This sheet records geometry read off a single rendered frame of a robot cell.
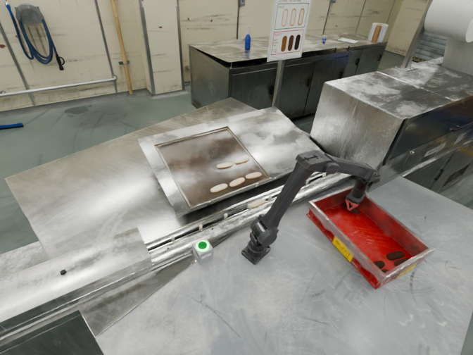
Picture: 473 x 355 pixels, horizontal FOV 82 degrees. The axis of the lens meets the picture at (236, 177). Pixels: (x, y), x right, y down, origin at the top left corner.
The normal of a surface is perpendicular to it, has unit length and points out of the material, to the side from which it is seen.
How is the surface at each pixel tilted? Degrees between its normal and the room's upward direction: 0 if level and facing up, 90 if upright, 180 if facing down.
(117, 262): 0
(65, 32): 90
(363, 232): 0
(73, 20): 90
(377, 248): 0
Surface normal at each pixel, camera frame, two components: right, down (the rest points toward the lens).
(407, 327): 0.05, -0.77
